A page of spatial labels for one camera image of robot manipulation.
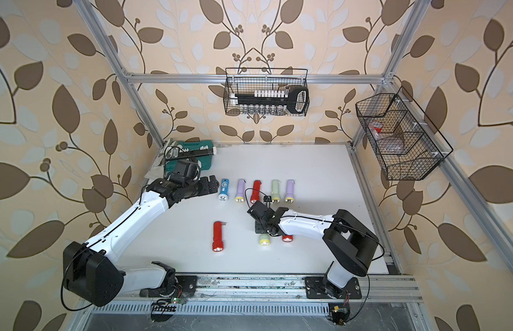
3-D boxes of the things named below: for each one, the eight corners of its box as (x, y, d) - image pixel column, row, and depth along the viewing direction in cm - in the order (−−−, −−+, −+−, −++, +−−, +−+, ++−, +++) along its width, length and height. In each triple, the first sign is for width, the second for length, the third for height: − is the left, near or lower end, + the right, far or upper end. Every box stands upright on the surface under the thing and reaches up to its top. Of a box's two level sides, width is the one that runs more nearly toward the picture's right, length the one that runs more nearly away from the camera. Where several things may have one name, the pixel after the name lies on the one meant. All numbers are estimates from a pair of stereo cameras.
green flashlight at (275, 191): (271, 203, 98) (271, 200, 96) (271, 182, 106) (271, 179, 103) (280, 203, 98) (280, 200, 96) (279, 182, 106) (279, 179, 103)
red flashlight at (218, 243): (210, 251, 84) (209, 249, 82) (215, 223, 92) (214, 221, 90) (222, 251, 84) (221, 249, 83) (226, 223, 92) (225, 221, 90)
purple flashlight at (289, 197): (284, 202, 98) (285, 200, 96) (286, 181, 106) (286, 179, 104) (293, 203, 97) (293, 201, 96) (294, 182, 105) (295, 180, 104)
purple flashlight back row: (235, 203, 98) (234, 200, 96) (237, 181, 106) (236, 178, 104) (244, 203, 98) (244, 200, 96) (246, 181, 106) (246, 178, 104)
